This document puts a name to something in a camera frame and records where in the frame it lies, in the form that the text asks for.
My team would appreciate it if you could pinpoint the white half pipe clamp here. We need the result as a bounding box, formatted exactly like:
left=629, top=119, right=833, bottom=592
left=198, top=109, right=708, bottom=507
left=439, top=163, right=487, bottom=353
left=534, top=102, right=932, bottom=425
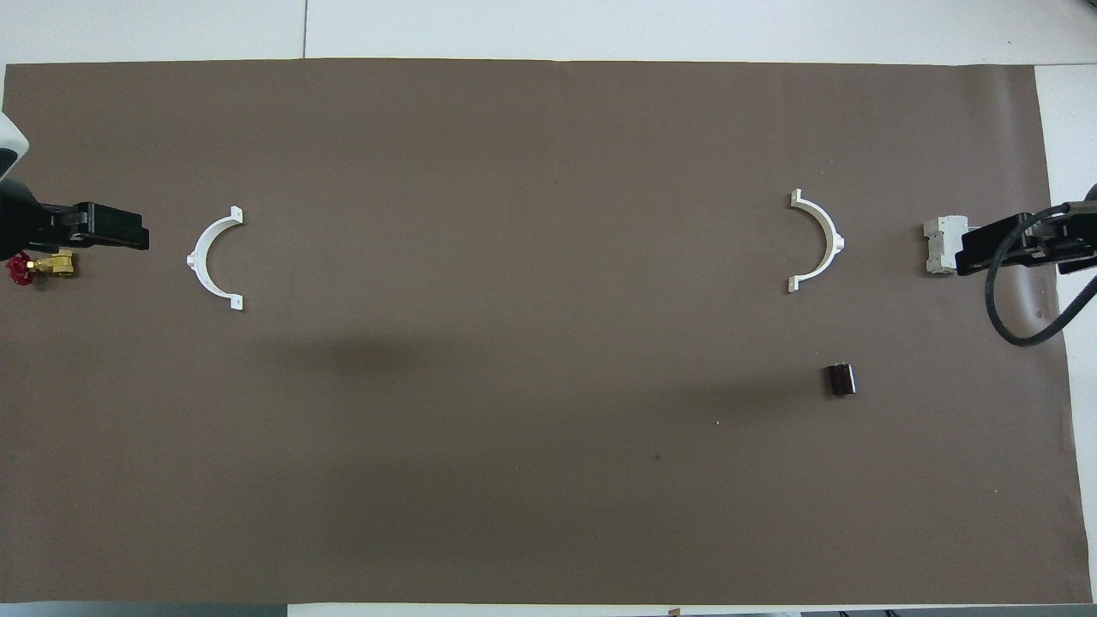
left=788, top=189, right=848, bottom=294
left=185, top=206, right=245, bottom=311

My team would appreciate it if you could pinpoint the brass valve with red handle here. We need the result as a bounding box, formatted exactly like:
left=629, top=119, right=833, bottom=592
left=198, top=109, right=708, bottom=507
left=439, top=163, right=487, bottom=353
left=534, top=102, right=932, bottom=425
left=6, top=249, right=76, bottom=289

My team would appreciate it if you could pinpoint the white circuit breaker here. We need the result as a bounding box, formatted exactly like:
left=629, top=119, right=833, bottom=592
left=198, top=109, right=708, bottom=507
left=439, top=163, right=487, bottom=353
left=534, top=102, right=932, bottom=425
left=922, top=215, right=969, bottom=277

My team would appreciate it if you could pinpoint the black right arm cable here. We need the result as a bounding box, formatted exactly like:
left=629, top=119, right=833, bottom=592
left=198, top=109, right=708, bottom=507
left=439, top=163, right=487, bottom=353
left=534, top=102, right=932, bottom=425
left=984, top=204, right=1097, bottom=347

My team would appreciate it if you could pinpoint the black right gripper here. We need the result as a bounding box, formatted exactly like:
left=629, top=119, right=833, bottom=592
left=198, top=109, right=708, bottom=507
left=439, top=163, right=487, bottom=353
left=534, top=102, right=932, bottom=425
left=954, top=182, right=1097, bottom=277

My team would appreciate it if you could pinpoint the brown table mat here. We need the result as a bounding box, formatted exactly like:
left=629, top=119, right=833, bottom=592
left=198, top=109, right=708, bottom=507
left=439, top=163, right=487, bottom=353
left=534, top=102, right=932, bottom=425
left=0, top=57, right=1082, bottom=606

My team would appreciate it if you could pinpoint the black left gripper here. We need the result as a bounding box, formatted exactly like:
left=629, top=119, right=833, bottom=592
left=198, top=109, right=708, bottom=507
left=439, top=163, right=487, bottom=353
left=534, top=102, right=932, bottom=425
left=0, top=176, right=150, bottom=255

